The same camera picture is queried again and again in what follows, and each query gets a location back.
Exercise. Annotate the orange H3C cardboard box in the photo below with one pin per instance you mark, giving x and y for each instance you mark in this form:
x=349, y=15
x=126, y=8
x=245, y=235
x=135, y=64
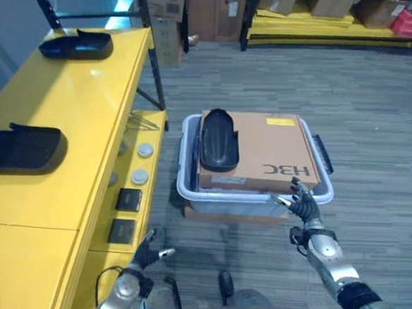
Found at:
x=273, y=150

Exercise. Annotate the clear plastic storage box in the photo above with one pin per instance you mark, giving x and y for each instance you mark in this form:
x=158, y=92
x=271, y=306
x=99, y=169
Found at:
x=191, y=192

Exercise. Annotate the yellow metal shelf unit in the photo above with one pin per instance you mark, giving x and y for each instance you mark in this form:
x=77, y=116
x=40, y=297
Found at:
x=67, y=136

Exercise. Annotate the red plastic crate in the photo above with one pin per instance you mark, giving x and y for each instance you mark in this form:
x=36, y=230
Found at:
x=409, y=23

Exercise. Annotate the grey-brown cardboard box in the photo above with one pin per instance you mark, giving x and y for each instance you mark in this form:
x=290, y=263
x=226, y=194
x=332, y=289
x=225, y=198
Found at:
x=169, y=44

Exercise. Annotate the grey round disc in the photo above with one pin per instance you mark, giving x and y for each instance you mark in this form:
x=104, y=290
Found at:
x=145, y=150
x=139, y=177

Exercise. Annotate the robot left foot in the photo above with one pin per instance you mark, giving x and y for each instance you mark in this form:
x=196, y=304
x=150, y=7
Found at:
x=173, y=293

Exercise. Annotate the brown cardboard box with labels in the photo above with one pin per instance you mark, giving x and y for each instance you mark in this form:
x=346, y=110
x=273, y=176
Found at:
x=167, y=1

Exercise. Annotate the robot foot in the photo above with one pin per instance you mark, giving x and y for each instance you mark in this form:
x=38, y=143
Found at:
x=173, y=293
x=226, y=285

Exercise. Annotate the black sole-shaped part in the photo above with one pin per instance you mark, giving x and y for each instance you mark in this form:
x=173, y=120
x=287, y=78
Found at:
x=78, y=46
x=22, y=149
x=219, y=143

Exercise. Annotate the tall brown cardboard box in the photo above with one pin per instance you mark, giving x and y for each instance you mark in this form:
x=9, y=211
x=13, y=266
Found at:
x=231, y=13
x=201, y=13

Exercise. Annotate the large brown cardboard box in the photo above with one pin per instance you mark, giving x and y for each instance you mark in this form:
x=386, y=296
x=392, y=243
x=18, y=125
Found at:
x=376, y=10

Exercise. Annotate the open brown cardboard box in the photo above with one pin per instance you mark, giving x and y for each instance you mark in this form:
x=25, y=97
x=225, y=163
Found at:
x=331, y=2

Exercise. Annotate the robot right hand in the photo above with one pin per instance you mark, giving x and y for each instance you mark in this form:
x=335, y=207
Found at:
x=306, y=207

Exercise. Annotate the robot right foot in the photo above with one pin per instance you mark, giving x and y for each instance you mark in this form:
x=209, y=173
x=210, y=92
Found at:
x=226, y=285

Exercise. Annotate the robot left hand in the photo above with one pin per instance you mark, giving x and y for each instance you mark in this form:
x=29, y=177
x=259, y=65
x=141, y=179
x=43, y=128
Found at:
x=146, y=256

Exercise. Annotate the flat brown cardboard box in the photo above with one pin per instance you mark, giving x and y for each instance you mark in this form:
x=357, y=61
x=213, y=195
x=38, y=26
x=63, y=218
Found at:
x=231, y=216

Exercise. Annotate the small black square box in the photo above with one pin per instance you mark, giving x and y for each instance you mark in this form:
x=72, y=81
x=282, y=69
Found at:
x=128, y=199
x=121, y=231

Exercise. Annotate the yellow storage rack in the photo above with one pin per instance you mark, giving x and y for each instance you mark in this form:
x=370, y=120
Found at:
x=324, y=29

